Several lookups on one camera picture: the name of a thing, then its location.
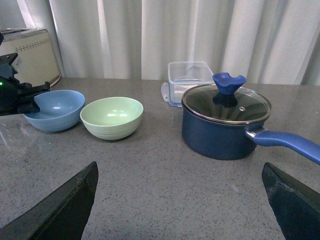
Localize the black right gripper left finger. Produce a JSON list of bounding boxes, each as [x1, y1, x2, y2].
[[0, 161, 99, 240]]

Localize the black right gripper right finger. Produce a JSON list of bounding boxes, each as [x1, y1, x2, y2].
[[261, 162, 320, 240]]

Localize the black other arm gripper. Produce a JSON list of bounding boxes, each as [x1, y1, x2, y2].
[[0, 32, 51, 116]]

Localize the light blue bowl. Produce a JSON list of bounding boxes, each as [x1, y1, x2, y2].
[[24, 90, 86, 132]]

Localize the light green bowl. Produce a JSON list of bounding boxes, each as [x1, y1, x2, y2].
[[80, 96, 144, 141]]

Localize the cream toaster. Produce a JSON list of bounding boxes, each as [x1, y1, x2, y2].
[[0, 28, 61, 87]]

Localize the dark blue saucepan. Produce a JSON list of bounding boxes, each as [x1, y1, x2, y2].
[[182, 106, 320, 164]]

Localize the glass lid blue knob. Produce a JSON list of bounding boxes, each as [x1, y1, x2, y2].
[[181, 72, 272, 125]]

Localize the clear plastic food container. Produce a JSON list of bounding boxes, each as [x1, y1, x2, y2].
[[161, 61, 214, 107]]

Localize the white curtain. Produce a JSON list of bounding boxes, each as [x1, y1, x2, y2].
[[0, 0, 320, 85]]

